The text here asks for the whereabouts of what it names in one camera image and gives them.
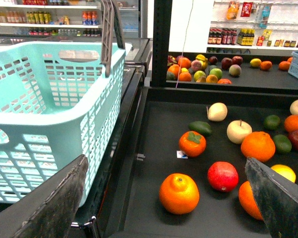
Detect teal plastic shopping basket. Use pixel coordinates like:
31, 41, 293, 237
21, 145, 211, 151
0, 0, 134, 208

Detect white price tag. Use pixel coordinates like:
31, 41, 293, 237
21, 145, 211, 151
176, 150, 188, 159

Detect black fruit shelf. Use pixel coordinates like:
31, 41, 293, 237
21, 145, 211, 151
98, 88, 298, 238
150, 0, 298, 95

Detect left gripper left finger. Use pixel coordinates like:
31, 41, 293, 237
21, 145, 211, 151
0, 155, 88, 238

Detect green lime lower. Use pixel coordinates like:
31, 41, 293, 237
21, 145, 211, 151
273, 134, 292, 154

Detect white pear upright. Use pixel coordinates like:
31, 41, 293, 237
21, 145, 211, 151
226, 119, 252, 144

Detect orange persimmon with leaf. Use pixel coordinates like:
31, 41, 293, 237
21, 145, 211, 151
179, 131, 207, 157

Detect black far fruit shelf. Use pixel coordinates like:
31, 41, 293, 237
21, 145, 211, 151
150, 0, 298, 95

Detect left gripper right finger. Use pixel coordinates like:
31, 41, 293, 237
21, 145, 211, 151
245, 158, 298, 238

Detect green lime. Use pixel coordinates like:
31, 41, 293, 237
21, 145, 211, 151
273, 134, 292, 154
263, 115, 281, 130

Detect orange behind finger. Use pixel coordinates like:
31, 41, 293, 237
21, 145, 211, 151
238, 181, 263, 221

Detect green lime upper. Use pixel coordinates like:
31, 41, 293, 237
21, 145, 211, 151
263, 115, 281, 130

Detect small orange tangerine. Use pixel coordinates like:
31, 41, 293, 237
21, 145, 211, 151
284, 115, 298, 132

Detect red apple front left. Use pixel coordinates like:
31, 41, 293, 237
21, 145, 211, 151
207, 161, 239, 192

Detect large orange mandarin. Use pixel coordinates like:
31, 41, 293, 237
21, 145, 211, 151
240, 131, 276, 162

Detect yellow lemon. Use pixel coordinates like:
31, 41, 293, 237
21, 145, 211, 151
250, 58, 262, 68
271, 164, 297, 183

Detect dark green avocado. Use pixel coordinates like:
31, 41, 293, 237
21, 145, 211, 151
188, 121, 212, 137

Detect black near fruit shelf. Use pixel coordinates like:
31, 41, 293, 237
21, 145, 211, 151
98, 88, 298, 238

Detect far green apple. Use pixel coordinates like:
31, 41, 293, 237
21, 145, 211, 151
209, 68, 223, 80

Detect white pear lying sideways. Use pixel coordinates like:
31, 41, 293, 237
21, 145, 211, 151
207, 102, 228, 121

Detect orange with navel front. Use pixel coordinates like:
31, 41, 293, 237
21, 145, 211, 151
159, 173, 200, 215

